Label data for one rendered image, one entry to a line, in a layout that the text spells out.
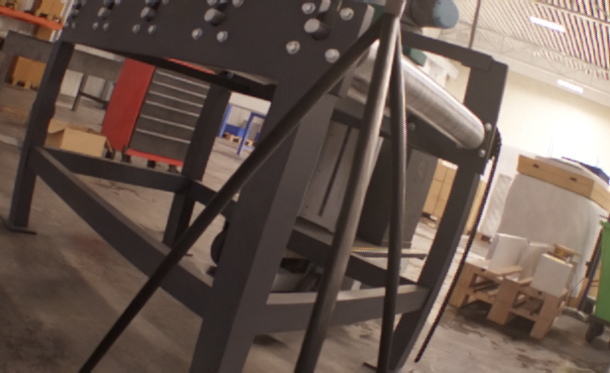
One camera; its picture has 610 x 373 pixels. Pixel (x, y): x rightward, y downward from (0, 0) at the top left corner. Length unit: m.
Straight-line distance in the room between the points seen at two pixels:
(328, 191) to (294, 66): 1.58
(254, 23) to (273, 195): 0.37
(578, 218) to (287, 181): 4.11
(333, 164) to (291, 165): 1.61
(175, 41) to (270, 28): 0.30
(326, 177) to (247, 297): 1.62
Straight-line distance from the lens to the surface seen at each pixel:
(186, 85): 4.25
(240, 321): 1.07
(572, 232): 4.92
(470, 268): 3.45
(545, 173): 5.26
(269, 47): 1.12
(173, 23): 1.40
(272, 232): 1.03
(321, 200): 2.61
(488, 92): 1.90
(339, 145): 2.61
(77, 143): 3.85
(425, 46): 2.03
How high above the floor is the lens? 0.66
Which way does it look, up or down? 4 degrees down
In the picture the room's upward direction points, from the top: 19 degrees clockwise
